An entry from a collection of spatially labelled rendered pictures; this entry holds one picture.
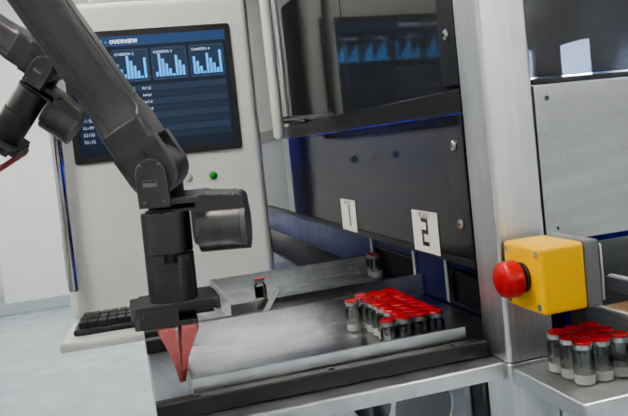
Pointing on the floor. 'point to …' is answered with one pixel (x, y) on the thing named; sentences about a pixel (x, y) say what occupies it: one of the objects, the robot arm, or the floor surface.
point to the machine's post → (499, 152)
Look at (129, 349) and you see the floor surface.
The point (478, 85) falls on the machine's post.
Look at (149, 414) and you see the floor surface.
